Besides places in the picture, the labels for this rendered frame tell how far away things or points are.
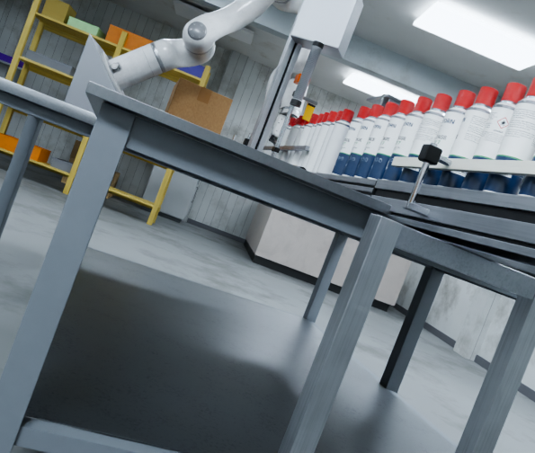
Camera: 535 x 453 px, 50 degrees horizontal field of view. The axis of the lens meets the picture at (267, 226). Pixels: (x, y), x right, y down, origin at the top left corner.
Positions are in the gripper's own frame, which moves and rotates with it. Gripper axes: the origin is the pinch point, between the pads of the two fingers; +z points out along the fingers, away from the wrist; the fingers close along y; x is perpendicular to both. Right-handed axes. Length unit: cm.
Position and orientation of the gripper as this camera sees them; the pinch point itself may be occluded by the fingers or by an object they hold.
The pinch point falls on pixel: (279, 155)
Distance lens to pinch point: 218.1
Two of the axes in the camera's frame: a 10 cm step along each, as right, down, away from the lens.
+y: 9.0, 3.3, 2.9
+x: -3.7, 1.9, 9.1
